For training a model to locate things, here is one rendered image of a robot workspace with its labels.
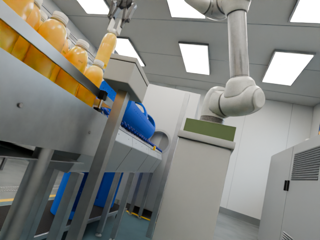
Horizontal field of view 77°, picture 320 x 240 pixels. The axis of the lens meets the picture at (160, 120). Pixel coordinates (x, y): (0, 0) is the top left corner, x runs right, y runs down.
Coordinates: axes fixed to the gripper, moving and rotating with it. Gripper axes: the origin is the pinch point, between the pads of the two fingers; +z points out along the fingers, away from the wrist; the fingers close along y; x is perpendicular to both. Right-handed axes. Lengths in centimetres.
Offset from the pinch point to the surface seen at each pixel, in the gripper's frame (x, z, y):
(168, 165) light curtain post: -158, 54, -24
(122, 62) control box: 18.5, 26.6, -19.6
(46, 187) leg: -16, 82, 15
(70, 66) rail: 30.6, 36.6, -11.0
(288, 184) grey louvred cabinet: -182, 38, -159
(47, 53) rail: 39, 38, -11
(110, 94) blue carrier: -38.0, 22.4, 11.0
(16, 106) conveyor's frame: 43, 53, -13
